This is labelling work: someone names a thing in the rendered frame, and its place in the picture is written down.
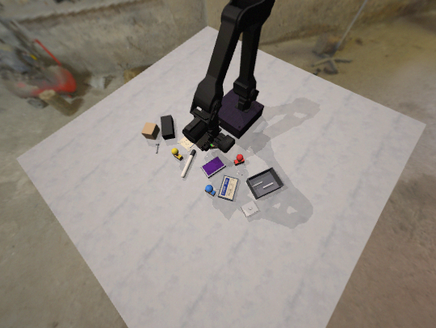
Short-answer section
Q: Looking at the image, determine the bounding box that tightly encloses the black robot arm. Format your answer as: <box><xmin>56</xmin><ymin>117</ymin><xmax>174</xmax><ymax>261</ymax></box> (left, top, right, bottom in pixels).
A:
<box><xmin>182</xmin><ymin>0</ymin><xmax>275</xmax><ymax>151</ymax></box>

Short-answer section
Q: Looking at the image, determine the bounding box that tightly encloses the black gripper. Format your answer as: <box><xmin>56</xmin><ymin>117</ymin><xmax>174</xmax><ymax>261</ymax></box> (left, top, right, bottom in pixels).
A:
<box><xmin>207</xmin><ymin>121</ymin><xmax>235</xmax><ymax>153</ymax></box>

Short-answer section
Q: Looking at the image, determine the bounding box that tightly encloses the cream long rounded cylinder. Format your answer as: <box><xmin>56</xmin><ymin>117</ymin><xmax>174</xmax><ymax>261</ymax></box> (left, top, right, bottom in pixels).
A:
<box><xmin>181</xmin><ymin>149</ymin><xmax>196</xmax><ymax>178</ymax></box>

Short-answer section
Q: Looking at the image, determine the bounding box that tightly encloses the cream paper card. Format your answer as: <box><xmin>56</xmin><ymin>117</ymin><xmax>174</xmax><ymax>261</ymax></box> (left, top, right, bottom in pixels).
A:
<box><xmin>178</xmin><ymin>137</ymin><xmax>195</xmax><ymax>152</ymax></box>

